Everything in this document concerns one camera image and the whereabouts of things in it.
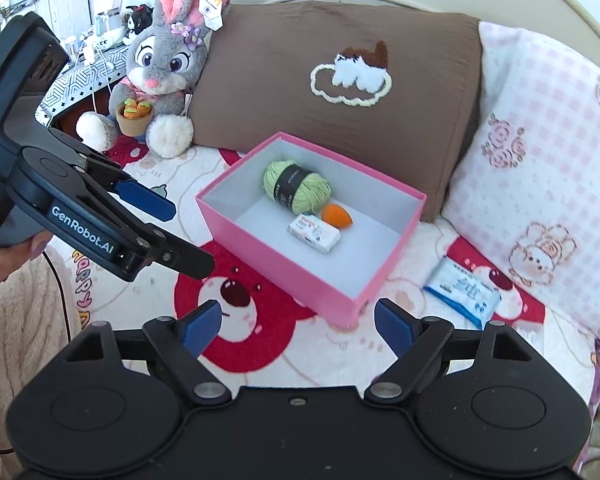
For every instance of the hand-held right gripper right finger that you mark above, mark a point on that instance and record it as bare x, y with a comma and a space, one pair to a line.
395, 325

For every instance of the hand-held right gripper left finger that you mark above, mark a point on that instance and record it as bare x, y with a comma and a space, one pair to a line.
202, 327

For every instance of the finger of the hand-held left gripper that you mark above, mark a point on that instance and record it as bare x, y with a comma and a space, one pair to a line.
145, 197
190, 260

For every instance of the pink cardboard box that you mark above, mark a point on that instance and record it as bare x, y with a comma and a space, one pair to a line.
290, 270

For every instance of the small white wipes pack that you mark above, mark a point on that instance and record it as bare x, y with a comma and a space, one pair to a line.
312, 232

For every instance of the orange makeup sponge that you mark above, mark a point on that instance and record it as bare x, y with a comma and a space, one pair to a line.
336, 215

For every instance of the green yarn ball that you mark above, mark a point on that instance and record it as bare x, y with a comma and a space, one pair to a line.
310, 192

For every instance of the person's left hand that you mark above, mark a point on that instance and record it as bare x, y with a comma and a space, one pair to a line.
0, 262

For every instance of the red bear printed blanket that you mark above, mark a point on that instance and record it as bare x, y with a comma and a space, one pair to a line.
240, 355

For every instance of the blue white wipes pack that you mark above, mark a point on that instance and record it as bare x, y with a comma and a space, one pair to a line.
460, 290

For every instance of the patterned nightstand cloth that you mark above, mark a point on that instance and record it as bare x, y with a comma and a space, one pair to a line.
75, 85

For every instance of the grey bunny plush toy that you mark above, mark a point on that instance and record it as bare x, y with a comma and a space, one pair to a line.
165, 60

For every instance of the beige fleece blanket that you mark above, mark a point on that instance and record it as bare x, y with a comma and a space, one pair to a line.
20, 320

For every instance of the black plush toy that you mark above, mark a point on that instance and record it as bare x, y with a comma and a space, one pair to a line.
137, 22

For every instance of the brown embroidered pillow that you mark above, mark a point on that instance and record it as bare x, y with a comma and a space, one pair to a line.
280, 85

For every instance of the pink checkered pillow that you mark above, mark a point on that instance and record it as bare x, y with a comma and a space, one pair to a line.
540, 160

